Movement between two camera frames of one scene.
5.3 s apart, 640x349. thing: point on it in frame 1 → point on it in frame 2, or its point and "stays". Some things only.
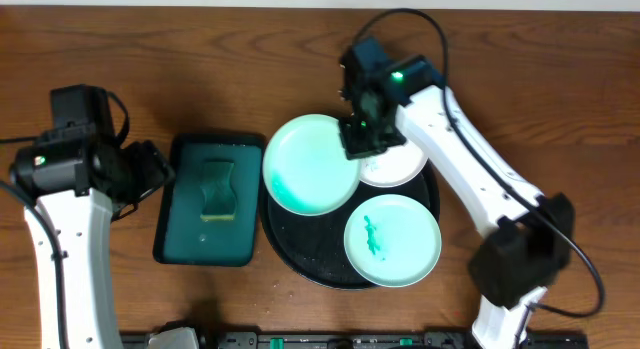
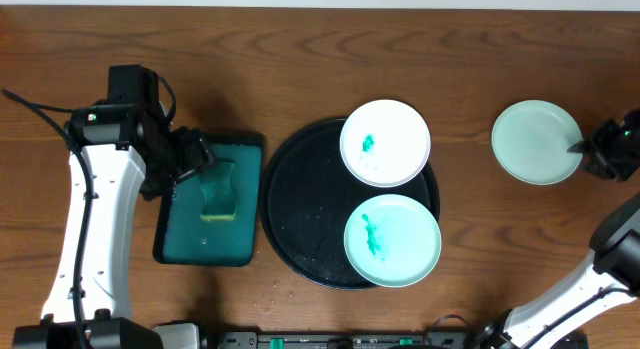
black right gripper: [373, 143] → [598, 152]
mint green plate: [306, 167] → [530, 142]
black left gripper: [151, 169] → [195, 152]
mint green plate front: [392, 240] stays
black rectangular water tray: [187, 238] stays
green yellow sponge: [218, 195] stays
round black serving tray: [315, 245] stays
